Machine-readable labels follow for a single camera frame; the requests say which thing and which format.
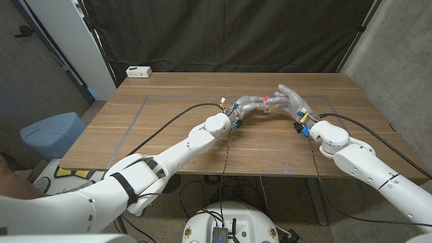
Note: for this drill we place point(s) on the white power strip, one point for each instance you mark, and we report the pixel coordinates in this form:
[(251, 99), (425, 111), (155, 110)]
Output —
[(138, 72)]

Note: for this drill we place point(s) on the white cabinet panel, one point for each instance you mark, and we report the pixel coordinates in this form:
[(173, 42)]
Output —
[(67, 33)]

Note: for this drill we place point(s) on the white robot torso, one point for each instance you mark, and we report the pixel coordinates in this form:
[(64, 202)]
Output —
[(243, 219)]

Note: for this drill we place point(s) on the black backdrop stand pole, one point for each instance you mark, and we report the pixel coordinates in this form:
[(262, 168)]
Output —
[(360, 29), (101, 50)]

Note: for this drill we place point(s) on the wooden block with holes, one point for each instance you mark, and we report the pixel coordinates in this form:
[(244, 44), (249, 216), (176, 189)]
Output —
[(266, 107)]

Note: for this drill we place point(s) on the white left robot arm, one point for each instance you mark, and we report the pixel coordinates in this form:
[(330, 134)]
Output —
[(175, 162)]

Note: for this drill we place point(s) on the grey table leg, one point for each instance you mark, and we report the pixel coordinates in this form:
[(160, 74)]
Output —
[(317, 202)]

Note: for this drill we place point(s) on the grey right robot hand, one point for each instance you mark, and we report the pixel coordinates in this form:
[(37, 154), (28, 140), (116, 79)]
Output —
[(298, 103)]

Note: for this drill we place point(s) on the blue padded stool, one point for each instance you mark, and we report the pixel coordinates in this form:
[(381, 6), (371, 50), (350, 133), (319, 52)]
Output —
[(50, 135)]

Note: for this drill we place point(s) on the grey module on torso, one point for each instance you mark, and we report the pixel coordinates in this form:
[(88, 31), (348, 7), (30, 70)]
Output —
[(220, 235)]

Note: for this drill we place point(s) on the person's bare limb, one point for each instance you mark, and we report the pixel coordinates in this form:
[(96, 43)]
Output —
[(13, 187)]

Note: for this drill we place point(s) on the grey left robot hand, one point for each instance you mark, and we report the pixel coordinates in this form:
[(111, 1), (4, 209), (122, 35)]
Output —
[(244, 103)]

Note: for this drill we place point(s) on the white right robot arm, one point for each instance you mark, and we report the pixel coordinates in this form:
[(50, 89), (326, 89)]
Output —
[(371, 165)]

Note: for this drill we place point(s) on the yellow and black floor object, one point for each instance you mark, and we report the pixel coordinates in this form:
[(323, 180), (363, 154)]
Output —
[(67, 173)]

